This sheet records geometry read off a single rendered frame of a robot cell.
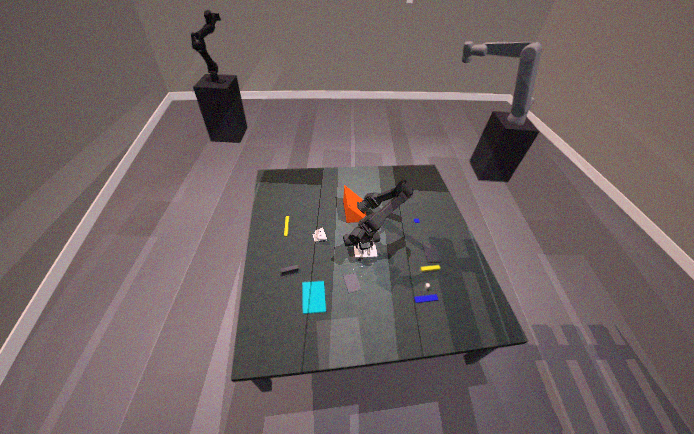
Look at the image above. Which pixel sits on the cyan flat rectangular plate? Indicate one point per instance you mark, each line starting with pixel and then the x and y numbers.
pixel 313 297

